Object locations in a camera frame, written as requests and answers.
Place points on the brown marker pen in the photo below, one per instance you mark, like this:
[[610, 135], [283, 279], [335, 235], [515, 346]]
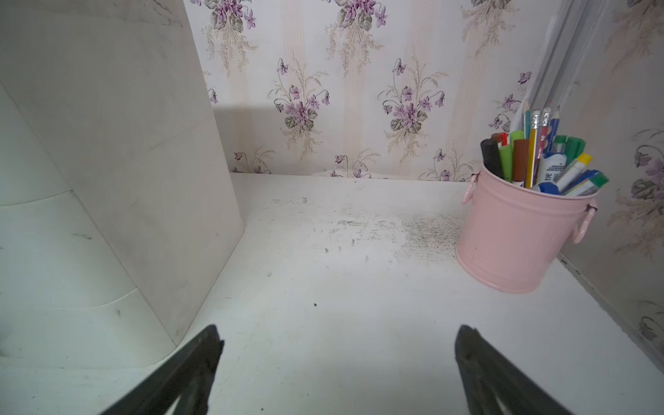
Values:
[[520, 161]]

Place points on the white glue bottle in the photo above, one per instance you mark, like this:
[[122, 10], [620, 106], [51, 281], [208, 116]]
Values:
[[552, 164]]

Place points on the white plastic drawer cabinet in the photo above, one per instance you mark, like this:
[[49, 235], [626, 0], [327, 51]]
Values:
[[117, 208]]

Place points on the black marker pen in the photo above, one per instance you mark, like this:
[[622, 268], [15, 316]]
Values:
[[491, 157]]

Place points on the pink metal pen bucket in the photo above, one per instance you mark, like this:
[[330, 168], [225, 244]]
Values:
[[512, 235]]

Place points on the yellow pencil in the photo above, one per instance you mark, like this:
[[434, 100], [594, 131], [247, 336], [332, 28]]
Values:
[[533, 147]]

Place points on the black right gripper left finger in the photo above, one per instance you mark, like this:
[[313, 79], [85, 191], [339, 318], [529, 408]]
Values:
[[182, 385]]

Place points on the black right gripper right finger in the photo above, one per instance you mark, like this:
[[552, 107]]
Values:
[[493, 384]]

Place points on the green capped marker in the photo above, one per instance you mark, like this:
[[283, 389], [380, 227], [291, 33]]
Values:
[[589, 186]]

